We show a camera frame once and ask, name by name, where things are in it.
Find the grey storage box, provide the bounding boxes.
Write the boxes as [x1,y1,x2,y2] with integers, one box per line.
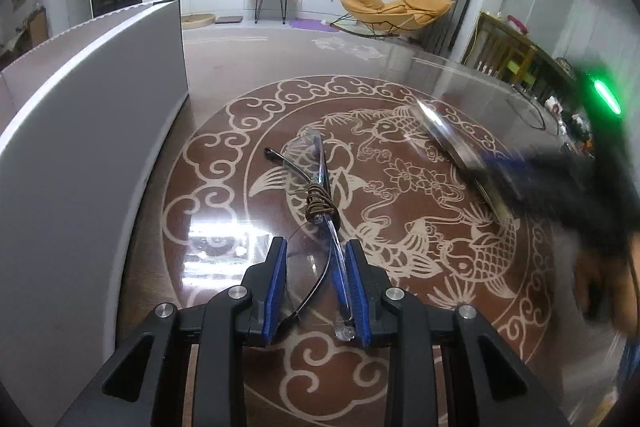
[0,0,190,427]

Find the orange lounge chair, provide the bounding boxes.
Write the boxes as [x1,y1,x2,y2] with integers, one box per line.
[397,0,456,30]
[341,0,406,38]

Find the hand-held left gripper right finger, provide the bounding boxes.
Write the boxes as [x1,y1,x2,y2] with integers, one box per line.
[344,238,571,427]

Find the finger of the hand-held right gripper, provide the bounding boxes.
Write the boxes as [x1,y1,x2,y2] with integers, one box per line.
[475,151,538,208]

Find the round beige pet bed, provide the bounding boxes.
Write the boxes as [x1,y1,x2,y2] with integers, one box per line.
[181,13,216,30]

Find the clear frame glasses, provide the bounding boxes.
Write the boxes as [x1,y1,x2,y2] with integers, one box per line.
[264,129,358,343]

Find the shiny metal bar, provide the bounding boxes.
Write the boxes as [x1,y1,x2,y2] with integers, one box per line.
[415,98,508,220]

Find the purple floor mat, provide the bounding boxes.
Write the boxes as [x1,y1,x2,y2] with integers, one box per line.
[290,18,333,32]

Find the dark wooden sideboard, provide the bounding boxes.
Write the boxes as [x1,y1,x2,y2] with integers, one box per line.
[475,12,583,108]

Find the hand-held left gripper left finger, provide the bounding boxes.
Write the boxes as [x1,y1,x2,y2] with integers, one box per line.
[65,236,290,427]

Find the brown coil hair tie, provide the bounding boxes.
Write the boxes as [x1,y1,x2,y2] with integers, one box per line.
[302,184,342,224]

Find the person's right hand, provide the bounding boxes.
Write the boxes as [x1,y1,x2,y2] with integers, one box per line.
[571,251,640,335]

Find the wooden chair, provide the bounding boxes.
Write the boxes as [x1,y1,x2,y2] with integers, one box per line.
[465,12,538,88]

